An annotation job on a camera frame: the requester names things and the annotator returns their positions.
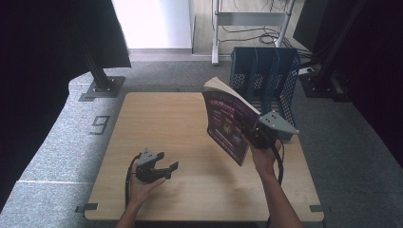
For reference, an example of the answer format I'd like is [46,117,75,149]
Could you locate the black floor cables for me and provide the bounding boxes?
[218,0,315,60]

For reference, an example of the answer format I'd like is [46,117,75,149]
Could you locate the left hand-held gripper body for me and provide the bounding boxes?
[136,147,165,183]

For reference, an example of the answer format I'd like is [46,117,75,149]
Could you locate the blue perforated file rack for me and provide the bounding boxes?
[228,47,301,141]

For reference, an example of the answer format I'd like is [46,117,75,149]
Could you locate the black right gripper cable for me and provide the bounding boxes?
[270,142,286,186]

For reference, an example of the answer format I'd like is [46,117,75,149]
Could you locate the person's right hand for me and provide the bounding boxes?
[241,134,283,179]

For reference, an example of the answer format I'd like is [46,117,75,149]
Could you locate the purple cover book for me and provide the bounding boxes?
[201,76,262,167]

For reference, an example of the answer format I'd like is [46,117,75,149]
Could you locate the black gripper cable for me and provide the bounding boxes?
[125,154,142,207]
[270,142,286,186]

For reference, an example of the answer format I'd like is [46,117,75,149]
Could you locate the white panel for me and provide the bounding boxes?
[111,0,193,50]

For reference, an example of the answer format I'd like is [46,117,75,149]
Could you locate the white metal stand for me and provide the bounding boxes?
[211,0,297,67]

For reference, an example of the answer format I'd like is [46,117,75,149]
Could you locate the black post with grey base plate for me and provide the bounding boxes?
[83,47,126,99]

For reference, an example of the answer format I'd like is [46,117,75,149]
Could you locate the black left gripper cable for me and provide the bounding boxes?
[125,154,142,207]

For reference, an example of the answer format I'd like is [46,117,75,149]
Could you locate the person's left hand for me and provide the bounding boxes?
[127,162,167,207]

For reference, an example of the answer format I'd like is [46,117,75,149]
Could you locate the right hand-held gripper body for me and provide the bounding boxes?
[250,109,300,150]

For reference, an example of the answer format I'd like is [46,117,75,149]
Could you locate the black curtain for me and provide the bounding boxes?
[0,0,132,212]
[293,0,403,169]

